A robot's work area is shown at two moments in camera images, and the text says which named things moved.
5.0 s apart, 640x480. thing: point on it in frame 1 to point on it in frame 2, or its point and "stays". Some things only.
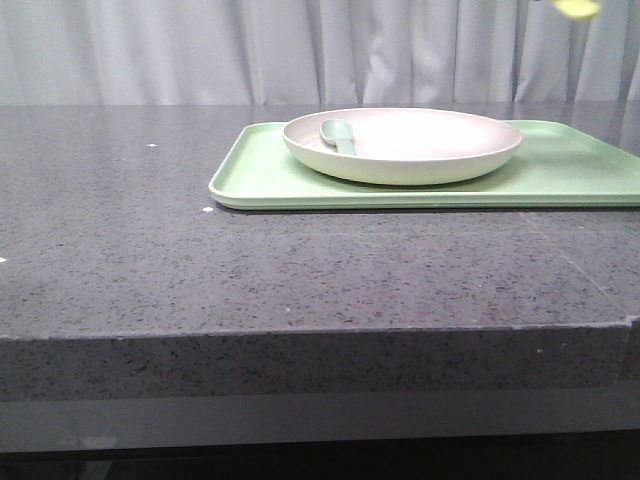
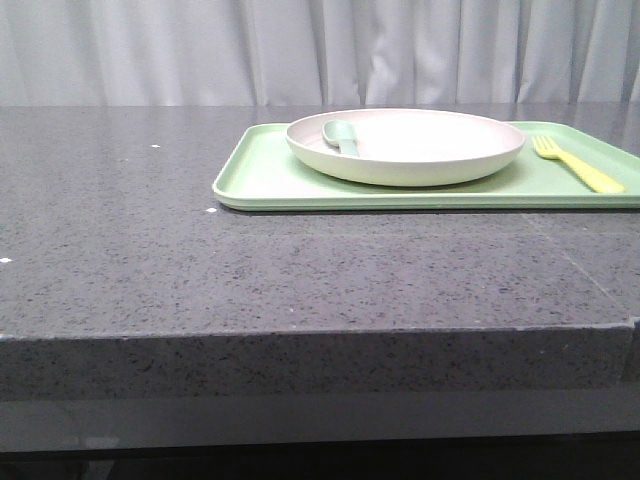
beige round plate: x=406 y=146 stays
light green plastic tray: x=554 y=165 stays
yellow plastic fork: x=578 y=9 to x=545 y=146
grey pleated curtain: x=289 y=52 stays
